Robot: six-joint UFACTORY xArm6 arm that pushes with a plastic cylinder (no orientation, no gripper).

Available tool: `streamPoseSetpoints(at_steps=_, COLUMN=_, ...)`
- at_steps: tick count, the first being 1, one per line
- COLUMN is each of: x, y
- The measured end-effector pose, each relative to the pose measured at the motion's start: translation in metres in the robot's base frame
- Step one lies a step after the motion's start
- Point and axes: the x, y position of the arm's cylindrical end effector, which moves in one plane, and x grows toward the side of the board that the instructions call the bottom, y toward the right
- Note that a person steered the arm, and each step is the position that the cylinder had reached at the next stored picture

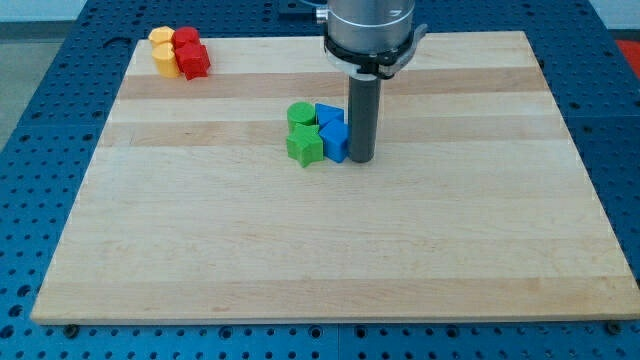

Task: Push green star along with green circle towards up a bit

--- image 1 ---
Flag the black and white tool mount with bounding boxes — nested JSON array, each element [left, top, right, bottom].
[[324, 24, 428, 81]]

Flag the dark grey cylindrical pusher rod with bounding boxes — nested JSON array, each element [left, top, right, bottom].
[[348, 78, 381, 163]]

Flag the green cylinder block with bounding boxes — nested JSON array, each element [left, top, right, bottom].
[[286, 102, 316, 132]]

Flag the green star block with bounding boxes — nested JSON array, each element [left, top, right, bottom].
[[286, 124, 324, 167]]

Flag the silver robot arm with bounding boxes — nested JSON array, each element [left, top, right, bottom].
[[315, 0, 428, 163]]

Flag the red star block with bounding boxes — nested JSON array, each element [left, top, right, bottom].
[[176, 43, 211, 80]]

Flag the blue triangle block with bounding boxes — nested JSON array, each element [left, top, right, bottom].
[[315, 103, 344, 128]]

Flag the blue cube block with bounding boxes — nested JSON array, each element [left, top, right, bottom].
[[319, 121, 348, 163]]

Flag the red cylinder block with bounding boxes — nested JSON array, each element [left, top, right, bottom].
[[172, 26, 200, 49]]

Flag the yellow pentagon block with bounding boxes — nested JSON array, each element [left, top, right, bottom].
[[151, 42, 181, 78]]

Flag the yellow hexagon block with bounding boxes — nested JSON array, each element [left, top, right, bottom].
[[148, 26, 175, 48]]

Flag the wooden board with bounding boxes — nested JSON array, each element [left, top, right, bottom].
[[31, 31, 639, 325]]

